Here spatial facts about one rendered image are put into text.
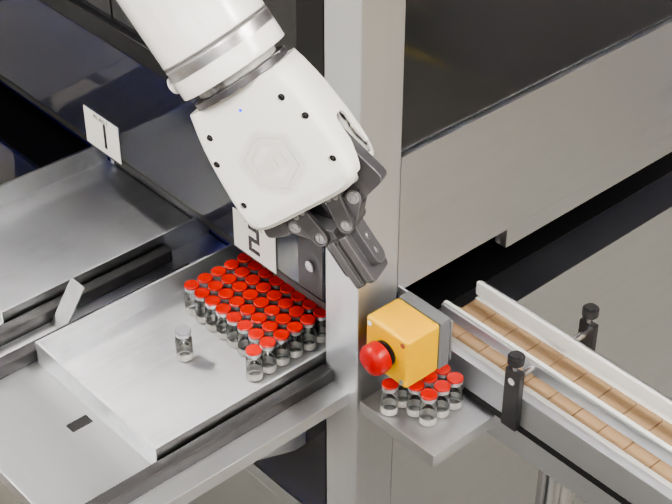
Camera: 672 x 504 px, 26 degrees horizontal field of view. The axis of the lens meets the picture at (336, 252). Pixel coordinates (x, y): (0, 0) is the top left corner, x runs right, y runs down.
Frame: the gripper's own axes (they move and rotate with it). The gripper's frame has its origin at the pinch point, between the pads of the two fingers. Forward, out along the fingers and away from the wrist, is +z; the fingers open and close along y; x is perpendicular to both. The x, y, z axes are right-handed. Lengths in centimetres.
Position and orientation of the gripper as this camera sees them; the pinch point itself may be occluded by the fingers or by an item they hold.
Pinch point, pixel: (358, 254)
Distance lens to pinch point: 105.0
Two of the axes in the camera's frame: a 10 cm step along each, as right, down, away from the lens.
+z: 5.4, 8.1, 2.2
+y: 7.7, -3.7, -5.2
